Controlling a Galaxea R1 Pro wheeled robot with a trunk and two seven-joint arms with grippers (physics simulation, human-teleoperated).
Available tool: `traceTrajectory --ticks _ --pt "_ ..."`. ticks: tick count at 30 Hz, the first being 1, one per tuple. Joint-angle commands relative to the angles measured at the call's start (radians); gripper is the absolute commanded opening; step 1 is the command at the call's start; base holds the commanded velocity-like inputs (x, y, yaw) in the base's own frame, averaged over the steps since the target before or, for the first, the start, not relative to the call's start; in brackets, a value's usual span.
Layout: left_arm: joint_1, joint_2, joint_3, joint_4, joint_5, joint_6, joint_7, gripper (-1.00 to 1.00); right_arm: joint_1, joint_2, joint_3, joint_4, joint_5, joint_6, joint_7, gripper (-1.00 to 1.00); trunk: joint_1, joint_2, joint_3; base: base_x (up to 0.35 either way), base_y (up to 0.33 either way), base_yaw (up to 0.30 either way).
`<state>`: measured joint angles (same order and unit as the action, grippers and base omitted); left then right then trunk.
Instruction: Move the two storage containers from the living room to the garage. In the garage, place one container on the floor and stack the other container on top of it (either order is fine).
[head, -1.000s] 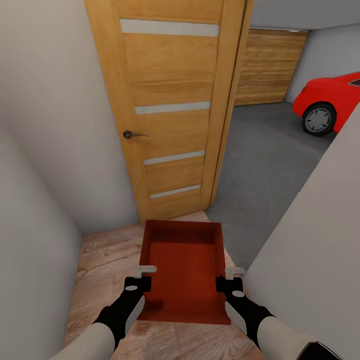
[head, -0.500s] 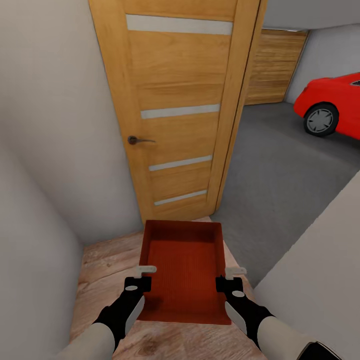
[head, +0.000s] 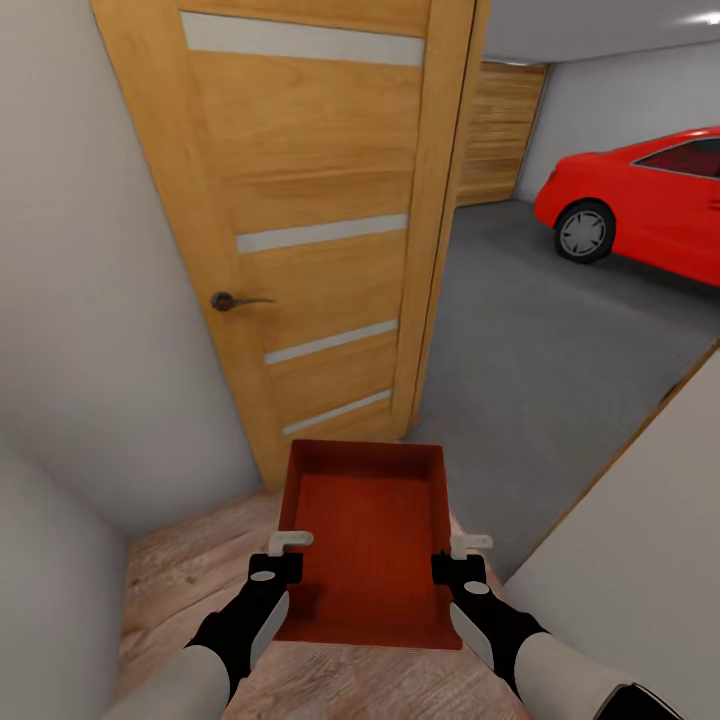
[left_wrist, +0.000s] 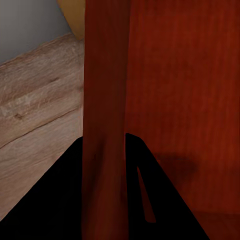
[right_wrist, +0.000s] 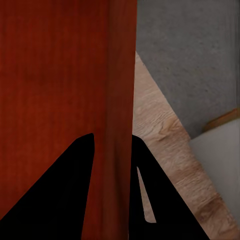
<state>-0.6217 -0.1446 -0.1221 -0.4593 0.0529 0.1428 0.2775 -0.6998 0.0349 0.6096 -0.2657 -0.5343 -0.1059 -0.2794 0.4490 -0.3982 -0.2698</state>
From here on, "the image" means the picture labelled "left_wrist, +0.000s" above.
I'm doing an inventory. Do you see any storage box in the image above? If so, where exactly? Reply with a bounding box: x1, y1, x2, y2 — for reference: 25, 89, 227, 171
81, 0, 240, 240

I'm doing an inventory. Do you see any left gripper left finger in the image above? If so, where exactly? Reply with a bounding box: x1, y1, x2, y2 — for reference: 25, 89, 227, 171
0, 136, 83, 240

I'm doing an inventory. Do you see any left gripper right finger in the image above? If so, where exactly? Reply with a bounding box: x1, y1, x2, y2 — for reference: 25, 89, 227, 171
125, 133, 210, 240

